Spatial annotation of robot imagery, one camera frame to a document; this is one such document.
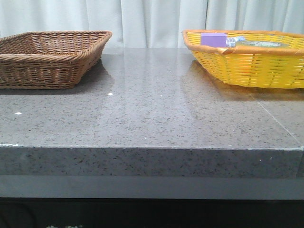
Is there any yellow tape roll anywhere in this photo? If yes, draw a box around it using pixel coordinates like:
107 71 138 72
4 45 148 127
236 40 290 48

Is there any white curtain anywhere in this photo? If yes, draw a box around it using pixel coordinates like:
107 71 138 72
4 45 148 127
0 0 304 48

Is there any purple box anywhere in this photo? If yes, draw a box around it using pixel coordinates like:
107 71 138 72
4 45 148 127
200 33 227 48

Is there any small blue labelled packet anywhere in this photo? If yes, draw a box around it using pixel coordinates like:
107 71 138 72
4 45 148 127
226 36 246 48

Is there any brown wicker basket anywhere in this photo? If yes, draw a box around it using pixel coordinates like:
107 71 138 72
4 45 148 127
0 30 112 89

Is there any yellow woven basket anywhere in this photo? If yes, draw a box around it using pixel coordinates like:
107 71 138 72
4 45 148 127
182 29 304 89

